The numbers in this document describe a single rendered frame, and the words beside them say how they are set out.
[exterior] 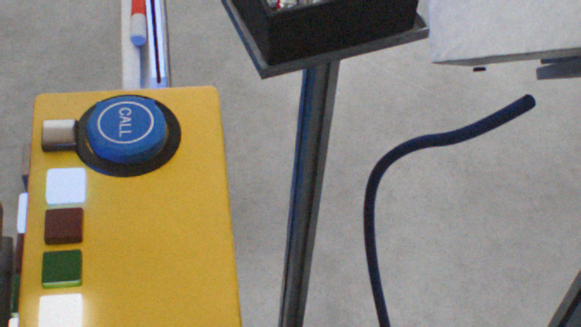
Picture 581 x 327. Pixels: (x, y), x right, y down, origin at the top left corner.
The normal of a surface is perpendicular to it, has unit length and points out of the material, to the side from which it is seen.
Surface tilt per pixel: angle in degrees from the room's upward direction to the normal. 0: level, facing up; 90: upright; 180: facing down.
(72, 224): 0
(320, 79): 90
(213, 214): 0
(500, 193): 0
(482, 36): 55
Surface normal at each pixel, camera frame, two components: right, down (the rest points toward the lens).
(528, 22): -0.57, 0.06
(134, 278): 0.06, -0.62
